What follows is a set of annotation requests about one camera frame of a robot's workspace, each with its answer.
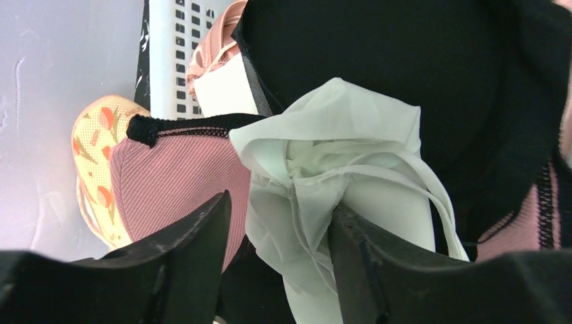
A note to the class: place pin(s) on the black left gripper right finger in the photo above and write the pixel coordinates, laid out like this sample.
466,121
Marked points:
382,278

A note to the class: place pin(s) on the pale green bra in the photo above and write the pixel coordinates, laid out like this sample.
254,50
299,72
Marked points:
339,143

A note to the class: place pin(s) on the black bra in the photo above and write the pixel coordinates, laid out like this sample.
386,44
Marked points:
492,80

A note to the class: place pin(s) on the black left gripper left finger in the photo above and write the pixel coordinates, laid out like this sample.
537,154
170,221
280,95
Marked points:
170,276

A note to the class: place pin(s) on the white plastic basket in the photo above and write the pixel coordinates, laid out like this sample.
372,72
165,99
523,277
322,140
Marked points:
176,27

